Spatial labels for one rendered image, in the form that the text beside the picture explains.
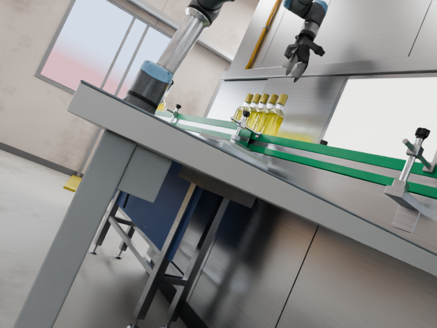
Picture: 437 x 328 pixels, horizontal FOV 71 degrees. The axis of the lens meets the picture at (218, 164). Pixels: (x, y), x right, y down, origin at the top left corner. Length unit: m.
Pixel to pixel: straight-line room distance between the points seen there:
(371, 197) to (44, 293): 0.77
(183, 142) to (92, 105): 0.10
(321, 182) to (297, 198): 0.59
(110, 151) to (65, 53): 4.10
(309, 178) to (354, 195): 0.16
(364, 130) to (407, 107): 0.15
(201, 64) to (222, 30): 0.61
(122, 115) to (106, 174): 0.08
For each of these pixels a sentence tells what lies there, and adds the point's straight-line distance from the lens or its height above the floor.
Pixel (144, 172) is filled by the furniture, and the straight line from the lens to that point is 0.39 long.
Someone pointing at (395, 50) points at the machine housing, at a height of 1.44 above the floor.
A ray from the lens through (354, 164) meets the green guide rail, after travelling 1.00.
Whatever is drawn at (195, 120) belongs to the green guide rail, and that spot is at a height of 0.94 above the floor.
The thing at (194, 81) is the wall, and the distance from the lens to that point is 4.58.
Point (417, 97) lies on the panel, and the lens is 1.23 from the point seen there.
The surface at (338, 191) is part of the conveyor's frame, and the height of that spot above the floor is 0.83.
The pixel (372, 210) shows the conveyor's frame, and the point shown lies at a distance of 0.91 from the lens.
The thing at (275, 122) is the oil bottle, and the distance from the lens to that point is 1.31.
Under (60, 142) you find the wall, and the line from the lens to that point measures 4.40.
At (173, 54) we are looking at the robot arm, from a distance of 1.28.
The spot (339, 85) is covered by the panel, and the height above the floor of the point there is 1.28.
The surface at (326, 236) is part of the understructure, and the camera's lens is 1.20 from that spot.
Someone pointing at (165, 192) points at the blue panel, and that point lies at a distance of 1.52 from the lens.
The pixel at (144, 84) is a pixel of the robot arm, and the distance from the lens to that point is 1.10.
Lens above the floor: 0.71
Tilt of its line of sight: 3 degrees up
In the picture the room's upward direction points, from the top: 24 degrees clockwise
